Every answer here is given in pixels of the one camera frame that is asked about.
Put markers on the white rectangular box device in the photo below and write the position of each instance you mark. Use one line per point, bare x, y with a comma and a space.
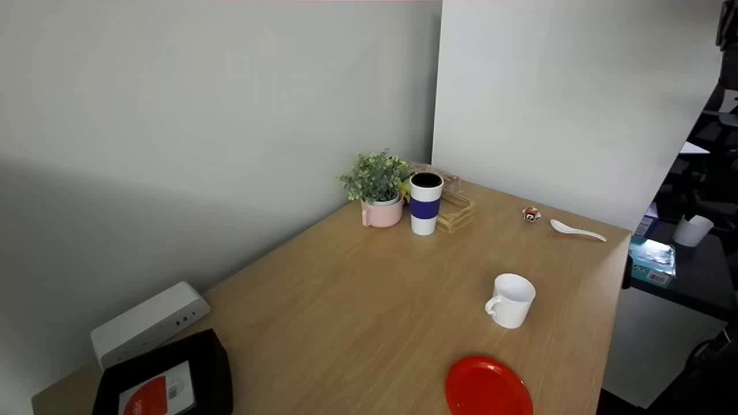
144, 323

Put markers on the green plant in pink pot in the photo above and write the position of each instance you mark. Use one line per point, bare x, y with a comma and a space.
376, 178

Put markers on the small red white trinket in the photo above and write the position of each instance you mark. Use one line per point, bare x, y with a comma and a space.
530, 213

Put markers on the black office chair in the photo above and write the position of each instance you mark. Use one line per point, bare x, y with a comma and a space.
707, 378

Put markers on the red and white card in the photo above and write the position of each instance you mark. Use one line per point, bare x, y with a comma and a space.
154, 392

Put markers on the black tray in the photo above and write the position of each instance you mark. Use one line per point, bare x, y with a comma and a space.
207, 370

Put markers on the blue tissue box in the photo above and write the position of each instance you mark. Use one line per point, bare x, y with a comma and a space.
653, 260

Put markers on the black side desk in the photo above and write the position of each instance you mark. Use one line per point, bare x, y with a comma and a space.
703, 276

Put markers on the wooden coaster stack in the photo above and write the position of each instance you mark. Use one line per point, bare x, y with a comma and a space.
457, 213

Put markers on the orange plate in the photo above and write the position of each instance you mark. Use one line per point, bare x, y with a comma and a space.
485, 388

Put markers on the white tumbler with blue band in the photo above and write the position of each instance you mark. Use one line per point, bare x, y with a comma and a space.
425, 221

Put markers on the white paper cup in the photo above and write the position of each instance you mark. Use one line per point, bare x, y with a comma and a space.
692, 231

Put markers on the white spoon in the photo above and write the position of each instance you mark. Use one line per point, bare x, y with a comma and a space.
560, 226

